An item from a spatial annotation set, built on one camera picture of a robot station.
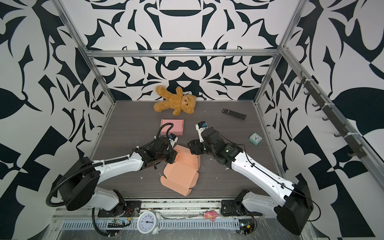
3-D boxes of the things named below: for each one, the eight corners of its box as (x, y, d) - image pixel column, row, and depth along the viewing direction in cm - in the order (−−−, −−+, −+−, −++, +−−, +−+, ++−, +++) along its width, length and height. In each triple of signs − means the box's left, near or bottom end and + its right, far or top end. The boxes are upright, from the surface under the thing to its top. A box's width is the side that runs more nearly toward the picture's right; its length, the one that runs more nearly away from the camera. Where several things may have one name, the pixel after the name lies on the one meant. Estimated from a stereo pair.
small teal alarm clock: (256, 145, 98) (257, 144, 96) (247, 139, 101) (248, 138, 99) (262, 139, 101) (263, 137, 99) (254, 133, 104) (255, 131, 102)
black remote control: (221, 112, 117) (221, 110, 114) (222, 110, 119) (223, 107, 116) (244, 120, 112) (245, 118, 110) (245, 117, 114) (246, 115, 112)
